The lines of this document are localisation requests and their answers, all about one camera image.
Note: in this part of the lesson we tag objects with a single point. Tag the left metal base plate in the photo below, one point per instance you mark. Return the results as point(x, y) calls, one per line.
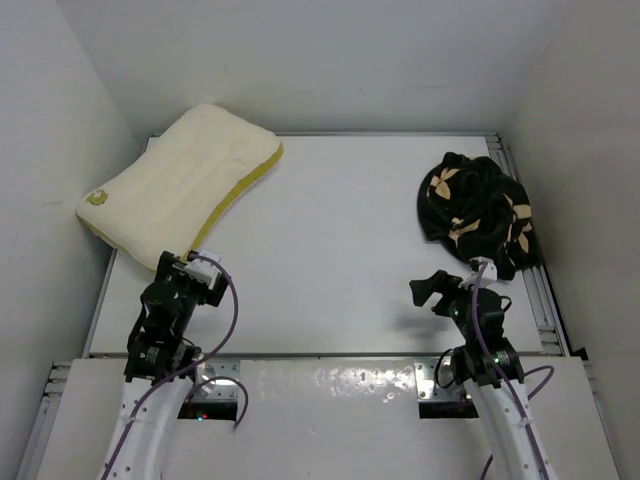
point(215, 381)

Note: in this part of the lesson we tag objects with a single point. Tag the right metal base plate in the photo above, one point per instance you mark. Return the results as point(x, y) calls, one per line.
point(434, 381)

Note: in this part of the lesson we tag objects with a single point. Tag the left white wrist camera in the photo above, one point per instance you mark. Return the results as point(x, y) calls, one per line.
point(203, 266)

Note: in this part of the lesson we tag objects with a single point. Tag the cream pillow with yellow edge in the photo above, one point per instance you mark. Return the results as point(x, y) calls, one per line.
point(172, 195)

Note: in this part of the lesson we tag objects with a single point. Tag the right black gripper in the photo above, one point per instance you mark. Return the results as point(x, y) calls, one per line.
point(440, 282)

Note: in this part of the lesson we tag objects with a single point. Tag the right aluminium frame rail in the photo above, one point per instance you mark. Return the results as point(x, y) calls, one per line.
point(548, 320)

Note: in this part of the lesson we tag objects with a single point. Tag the left aluminium frame rail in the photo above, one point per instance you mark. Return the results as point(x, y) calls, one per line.
point(44, 420)

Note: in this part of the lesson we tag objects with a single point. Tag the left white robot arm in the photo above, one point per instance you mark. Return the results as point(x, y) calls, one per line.
point(160, 370)

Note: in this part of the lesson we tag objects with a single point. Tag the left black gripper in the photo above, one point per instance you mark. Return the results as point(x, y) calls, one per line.
point(166, 268)

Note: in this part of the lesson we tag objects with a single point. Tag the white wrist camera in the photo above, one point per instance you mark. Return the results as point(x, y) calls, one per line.
point(483, 273)
point(203, 266)

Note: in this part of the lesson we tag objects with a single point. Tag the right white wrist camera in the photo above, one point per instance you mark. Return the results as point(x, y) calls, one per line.
point(483, 273)

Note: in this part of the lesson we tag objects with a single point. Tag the aluminium frame rail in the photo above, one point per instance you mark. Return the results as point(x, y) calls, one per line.
point(44, 420)
point(548, 320)

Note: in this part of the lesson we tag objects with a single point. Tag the metal base plate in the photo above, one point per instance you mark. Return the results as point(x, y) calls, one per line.
point(215, 381)
point(434, 381)

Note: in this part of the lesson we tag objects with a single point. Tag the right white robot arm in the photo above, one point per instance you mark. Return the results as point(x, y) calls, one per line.
point(489, 369)

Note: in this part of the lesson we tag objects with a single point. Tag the black floral plush pillowcase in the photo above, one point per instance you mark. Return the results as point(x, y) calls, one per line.
point(473, 209)

